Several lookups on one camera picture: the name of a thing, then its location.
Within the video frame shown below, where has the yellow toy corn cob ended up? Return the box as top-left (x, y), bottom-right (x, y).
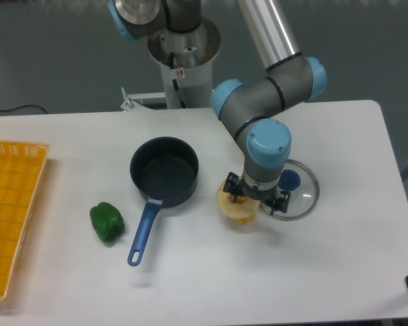
top-left (235, 197), bottom-right (259, 225)

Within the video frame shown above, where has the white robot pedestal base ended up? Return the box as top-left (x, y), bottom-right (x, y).
top-left (119, 16), bottom-right (225, 112)

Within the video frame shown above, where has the beige toy donut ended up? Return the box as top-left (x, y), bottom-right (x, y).
top-left (216, 181), bottom-right (260, 225)

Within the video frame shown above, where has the yellow woven basket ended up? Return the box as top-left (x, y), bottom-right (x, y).
top-left (0, 140), bottom-right (50, 300)

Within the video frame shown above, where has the dark blue saucepan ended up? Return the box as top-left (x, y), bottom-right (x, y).
top-left (127, 137), bottom-right (199, 266)

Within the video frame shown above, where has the glass pot lid blue knob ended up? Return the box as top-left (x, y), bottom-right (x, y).
top-left (260, 159), bottom-right (320, 221)

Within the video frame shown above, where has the green toy bell pepper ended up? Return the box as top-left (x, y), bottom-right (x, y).
top-left (89, 202), bottom-right (125, 244)

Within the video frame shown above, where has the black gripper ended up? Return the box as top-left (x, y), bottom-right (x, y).
top-left (222, 172), bottom-right (291, 216)

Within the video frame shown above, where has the black cable on floor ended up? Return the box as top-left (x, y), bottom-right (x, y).
top-left (0, 104), bottom-right (49, 114)

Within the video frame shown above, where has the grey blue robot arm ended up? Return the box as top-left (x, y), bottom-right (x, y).
top-left (107, 1), bottom-right (327, 221)

